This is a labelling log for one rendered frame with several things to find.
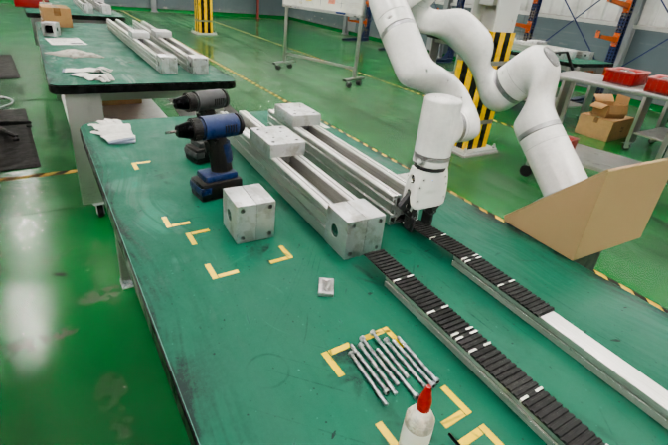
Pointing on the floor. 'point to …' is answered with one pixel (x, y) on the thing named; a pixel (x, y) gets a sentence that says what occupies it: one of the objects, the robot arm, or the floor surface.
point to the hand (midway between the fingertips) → (417, 222)
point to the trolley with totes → (618, 80)
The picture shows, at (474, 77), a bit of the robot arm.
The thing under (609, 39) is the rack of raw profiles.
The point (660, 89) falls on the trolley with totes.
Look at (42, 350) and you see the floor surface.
